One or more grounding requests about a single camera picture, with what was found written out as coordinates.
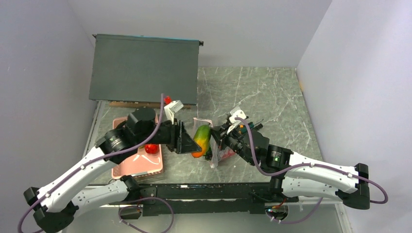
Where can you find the dark grey server box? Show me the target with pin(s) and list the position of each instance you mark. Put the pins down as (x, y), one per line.
(133, 68)

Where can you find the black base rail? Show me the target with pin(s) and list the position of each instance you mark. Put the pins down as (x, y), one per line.
(203, 198)

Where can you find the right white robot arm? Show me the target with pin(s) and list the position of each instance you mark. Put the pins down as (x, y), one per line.
(293, 174)

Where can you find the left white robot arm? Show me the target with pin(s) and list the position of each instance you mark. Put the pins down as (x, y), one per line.
(57, 204)

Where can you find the pink plastic basket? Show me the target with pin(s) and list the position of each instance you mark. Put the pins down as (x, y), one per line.
(139, 164)

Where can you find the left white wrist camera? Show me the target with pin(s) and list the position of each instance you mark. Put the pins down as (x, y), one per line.
(172, 107)

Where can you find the clear zip top bag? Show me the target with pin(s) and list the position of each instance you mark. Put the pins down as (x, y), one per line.
(213, 154)

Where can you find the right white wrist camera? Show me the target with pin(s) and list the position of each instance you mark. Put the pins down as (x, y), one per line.
(235, 113)

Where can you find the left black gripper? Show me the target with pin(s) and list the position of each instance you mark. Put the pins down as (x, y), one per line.
(180, 141)

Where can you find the green orange mango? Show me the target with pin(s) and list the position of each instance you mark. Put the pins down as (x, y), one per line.
(202, 138)

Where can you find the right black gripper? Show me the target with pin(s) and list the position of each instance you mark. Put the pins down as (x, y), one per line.
(220, 134)

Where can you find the red orange pear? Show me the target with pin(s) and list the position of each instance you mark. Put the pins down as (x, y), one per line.
(151, 148)

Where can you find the red chili pepper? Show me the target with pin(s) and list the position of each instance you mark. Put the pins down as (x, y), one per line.
(227, 153)

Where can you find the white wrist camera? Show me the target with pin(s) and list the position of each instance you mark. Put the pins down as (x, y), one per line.
(172, 107)
(235, 113)

